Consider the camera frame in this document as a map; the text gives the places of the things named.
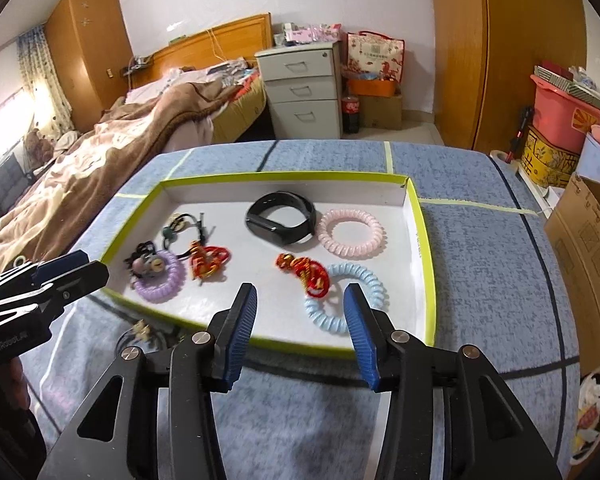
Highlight black watch band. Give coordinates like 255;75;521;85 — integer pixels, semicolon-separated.
245;191;317;248

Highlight pink spiral hair tie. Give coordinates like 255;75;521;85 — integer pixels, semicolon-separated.
316;208;383;257

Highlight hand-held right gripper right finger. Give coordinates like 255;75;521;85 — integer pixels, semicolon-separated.
342;282;563;480

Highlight purple spiral hair tie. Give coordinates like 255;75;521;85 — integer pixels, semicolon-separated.
132;250;186;303

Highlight person's left hand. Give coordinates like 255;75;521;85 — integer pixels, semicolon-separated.
0;355;31;411

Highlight yellow patterned box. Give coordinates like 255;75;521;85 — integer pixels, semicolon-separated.
520;125;581;188

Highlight orange box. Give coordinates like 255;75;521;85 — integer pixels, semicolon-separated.
347;77;398;98

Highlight tall wooden corner wardrobe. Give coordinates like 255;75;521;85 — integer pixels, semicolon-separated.
45;0;133;133

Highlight floral bedding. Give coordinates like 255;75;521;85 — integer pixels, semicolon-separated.
160;57;261;92

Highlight patterned curtain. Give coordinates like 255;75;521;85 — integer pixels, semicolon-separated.
16;25;76;136

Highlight dark chair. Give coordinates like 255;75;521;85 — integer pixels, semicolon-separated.
0;152;36;213

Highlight open cardboard box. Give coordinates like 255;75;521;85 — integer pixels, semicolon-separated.
545;174;600;356

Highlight pink plastic bin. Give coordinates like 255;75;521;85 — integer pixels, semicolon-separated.
530;74;600;153

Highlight blue spiral hair tie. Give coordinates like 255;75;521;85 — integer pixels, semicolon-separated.
303;262;383;333

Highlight cola bottle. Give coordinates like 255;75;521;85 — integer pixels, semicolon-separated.
341;94;362;135

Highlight lilac plastic container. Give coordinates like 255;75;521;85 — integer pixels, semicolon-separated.
577;127;600;186

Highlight grey striped lid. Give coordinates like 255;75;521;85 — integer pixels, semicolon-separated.
535;62;600;106

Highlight pink bed sheet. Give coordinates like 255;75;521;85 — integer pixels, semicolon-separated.
122;82;216;155

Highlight brown blanket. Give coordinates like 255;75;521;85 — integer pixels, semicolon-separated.
0;80;241;261

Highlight white cord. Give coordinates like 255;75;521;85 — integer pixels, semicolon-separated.
207;27;226;61

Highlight red knot cord charm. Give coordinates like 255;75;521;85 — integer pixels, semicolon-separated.
187;241;231;285
275;251;331;300

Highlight printed round plate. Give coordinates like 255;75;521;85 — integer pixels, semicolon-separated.
570;366;600;466

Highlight white power strip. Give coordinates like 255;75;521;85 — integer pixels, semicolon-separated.
490;149;556;211

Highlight wooden bed headboard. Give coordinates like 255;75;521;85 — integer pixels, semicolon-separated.
130;12;273;88

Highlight small cardboard box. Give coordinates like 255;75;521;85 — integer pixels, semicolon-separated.
360;94;403;128

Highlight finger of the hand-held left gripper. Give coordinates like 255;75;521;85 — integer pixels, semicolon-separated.
0;250;91;295
0;260;110;328

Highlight grey drawer cabinet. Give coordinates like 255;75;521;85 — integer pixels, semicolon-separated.
255;40;343;140

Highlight brown plush toy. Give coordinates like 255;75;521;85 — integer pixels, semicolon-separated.
22;129;56;161

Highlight black hair tie green bead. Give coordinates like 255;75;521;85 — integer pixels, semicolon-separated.
160;211;216;258

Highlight lime green cardboard box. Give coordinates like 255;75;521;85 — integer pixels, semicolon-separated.
100;172;437;348

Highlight large wooden wardrobe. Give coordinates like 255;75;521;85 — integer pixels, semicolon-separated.
427;0;588;151

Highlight black bow hair tie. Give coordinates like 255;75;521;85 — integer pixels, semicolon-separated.
124;241;156;273

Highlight pink packets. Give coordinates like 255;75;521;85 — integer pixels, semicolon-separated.
282;22;342;45

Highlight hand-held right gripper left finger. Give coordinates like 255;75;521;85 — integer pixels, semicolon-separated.
37;282;258;480

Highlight red black handled tool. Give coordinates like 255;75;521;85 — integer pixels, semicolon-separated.
507;105;535;161

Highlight red printed bag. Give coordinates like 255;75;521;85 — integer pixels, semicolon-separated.
346;31;406;81

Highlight mustard bed cover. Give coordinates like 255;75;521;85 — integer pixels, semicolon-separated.
212;77;268;143

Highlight cream flower hair tie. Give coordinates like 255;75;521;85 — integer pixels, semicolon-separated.
114;319;156;358

